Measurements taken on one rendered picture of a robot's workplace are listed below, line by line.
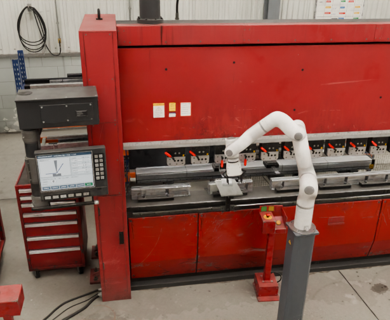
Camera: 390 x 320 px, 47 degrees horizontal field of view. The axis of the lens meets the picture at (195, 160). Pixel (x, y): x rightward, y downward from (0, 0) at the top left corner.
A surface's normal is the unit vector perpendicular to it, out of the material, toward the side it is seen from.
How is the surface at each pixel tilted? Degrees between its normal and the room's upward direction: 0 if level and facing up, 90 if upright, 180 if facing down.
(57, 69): 90
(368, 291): 0
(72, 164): 90
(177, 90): 90
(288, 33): 90
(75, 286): 0
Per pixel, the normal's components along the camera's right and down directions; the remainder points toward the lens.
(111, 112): 0.17, 0.42
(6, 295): 0.02, -0.91
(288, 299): -0.53, 0.35
